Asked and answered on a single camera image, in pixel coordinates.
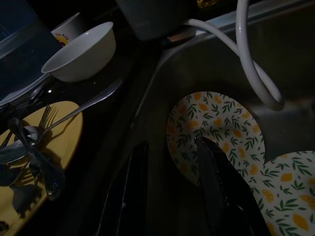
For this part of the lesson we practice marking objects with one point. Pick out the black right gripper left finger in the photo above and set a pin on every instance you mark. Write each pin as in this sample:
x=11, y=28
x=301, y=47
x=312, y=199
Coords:
x=123, y=196

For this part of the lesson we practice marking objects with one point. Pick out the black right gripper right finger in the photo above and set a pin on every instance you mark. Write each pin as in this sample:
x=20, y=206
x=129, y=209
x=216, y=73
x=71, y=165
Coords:
x=221, y=186

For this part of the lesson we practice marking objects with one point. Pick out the lemon print plate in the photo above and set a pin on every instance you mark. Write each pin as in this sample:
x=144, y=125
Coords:
x=288, y=186
x=221, y=110

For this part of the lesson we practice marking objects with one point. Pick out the yellow dinner plate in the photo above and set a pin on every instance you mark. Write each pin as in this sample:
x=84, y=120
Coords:
x=66, y=147

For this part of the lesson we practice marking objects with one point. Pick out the stainless steel sink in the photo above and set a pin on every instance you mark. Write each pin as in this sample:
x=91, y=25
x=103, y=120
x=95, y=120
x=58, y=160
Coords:
x=197, y=68

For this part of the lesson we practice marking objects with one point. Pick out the white bowl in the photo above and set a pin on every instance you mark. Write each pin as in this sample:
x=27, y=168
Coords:
x=81, y=56

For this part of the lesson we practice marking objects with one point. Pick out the small brown block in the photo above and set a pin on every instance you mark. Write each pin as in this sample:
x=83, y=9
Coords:
x=180, y=37

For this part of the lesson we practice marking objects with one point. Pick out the white printed mug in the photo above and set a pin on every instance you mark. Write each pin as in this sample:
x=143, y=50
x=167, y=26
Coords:
x=73, y=27

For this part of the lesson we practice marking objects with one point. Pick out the translucent plastic food container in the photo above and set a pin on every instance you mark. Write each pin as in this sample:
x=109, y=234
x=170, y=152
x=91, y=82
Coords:
x=22, y=49

